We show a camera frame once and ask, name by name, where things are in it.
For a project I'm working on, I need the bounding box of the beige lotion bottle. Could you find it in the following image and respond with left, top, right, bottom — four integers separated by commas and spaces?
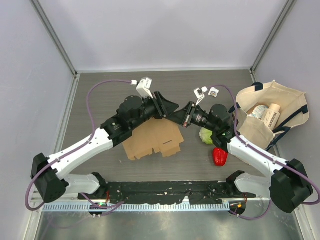
261, 103, 281, 130

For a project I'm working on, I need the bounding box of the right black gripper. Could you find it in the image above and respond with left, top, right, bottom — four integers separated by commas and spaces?
167, 100, 219, 132

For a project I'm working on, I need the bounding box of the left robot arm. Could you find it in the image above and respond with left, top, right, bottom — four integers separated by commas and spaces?
31, 91, 179, 203

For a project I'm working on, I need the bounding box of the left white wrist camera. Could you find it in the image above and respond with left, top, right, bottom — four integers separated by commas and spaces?
130, 77, 153, 99

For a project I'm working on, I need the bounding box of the small white wrapper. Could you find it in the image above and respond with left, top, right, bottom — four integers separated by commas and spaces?
208, 87, 220, 98

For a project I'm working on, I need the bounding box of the brown cardboard paper box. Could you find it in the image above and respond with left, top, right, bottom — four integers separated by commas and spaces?
122, 118, 184, 161

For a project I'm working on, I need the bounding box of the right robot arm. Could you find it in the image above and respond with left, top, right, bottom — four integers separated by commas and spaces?
168, 102, 314, 213

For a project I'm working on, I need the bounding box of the aluminium frame post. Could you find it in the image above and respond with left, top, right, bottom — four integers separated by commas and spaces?
250, 0, 297, 75
29, 0, 80, 78

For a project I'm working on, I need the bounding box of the red bell pepper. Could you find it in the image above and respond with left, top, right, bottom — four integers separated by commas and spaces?
212, 147, 228, 167

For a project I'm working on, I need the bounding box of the beige canvas tote bag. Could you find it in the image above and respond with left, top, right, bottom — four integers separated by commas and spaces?
229, 80, 310, 153

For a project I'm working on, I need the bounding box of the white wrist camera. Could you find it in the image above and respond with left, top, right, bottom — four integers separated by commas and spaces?
193, 86, 208, 106
130, 77, 153, 99

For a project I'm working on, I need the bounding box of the left aluminium frame post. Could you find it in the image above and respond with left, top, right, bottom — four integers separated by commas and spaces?
29, 0, 80, 78

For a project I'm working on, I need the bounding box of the right aluminium frame post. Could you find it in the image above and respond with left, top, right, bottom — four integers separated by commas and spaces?
250, 0, 297, 75

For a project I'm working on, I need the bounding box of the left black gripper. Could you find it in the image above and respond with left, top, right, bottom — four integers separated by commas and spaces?
130, 91, 179, 130

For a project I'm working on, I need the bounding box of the white slotted cable duct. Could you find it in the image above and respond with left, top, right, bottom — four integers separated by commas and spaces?
42, 201, 230, 213

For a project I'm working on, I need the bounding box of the green cabbage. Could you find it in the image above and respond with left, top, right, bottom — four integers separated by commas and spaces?
199, 128, 214, 145

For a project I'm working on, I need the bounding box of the white round package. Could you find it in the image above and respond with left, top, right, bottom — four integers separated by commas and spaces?
249, 105, 269, 119

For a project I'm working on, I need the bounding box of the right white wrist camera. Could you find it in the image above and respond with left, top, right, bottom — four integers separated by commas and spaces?
193, 86, 208, 106

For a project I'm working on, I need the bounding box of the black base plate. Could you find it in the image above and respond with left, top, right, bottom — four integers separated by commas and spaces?
87, 181, 256, 205

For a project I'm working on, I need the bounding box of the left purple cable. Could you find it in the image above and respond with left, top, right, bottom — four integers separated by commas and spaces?
24, 78, 133, 230

